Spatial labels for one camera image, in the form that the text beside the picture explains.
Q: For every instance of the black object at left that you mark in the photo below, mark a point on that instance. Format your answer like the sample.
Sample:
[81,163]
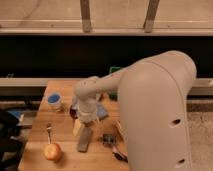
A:
[7,123]

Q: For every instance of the green plastic tray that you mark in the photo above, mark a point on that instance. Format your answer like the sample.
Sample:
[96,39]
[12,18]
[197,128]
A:
[114,69]

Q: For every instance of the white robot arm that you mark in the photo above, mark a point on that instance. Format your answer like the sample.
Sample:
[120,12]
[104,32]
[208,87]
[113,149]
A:
[152,95]

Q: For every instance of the dark pine cone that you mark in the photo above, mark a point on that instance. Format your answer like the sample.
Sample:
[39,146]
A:
[100,97]

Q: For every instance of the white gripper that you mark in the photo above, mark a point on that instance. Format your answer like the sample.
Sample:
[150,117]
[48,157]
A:
[85,118]

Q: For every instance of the grey eraser block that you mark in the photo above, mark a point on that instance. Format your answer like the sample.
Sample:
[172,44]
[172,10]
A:
[84,140]

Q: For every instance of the red apple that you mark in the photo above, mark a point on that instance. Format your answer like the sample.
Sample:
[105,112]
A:
[52,152]

